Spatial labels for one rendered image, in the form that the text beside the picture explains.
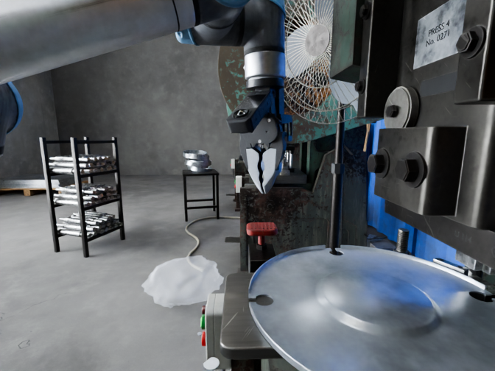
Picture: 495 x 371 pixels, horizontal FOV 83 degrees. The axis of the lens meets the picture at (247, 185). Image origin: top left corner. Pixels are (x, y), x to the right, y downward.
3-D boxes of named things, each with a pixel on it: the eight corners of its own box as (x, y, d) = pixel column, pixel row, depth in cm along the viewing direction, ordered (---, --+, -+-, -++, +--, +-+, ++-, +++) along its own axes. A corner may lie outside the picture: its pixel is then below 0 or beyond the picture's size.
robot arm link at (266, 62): (275, 48, 46) (233, 56, 50) (275, 77, 47) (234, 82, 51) (291, 57, 53) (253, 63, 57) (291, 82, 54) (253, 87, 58)
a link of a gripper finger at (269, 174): (287, 189, 58) (287, 144, 56) (276, 196, 53) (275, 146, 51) (274, 188, 59) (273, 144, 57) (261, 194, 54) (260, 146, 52)
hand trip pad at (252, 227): (247, 262, 63) (247, 230, 62) (246, 251, 69) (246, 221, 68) (278, 261, 63) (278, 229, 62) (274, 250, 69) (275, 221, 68)
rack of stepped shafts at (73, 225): (90, 258, 222) (77, 137, 205) (48, 251, 236) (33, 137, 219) (129, 239, 262) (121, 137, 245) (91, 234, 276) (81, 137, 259)
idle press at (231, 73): (217, 297, 170) (211, -23, 139) (229, 238, 267) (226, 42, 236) (470, 297, 169) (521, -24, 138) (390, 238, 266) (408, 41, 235)
